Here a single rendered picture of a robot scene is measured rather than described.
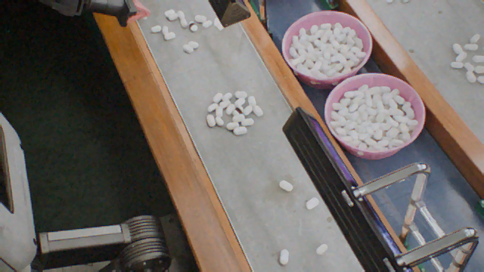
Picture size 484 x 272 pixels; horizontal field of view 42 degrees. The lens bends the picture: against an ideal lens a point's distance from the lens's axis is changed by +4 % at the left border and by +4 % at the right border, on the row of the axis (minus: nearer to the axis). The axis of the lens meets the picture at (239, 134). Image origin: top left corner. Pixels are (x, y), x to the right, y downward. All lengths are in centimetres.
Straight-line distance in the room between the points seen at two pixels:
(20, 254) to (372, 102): 105
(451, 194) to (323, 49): 57
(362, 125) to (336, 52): 28
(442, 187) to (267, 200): 47
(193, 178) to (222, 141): 15
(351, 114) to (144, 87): 62
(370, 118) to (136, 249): 74
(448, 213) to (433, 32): 57
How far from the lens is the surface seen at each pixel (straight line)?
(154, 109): 180
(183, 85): 187
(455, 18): 202
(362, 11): 198
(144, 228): 159
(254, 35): 193
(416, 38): 195
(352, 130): 173
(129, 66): 192
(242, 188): 164
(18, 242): 116
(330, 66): 188
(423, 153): 179
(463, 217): 172
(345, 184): 122
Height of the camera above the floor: 218
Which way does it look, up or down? 56 degrees down
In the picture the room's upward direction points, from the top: 11 degrees counter-clockwise
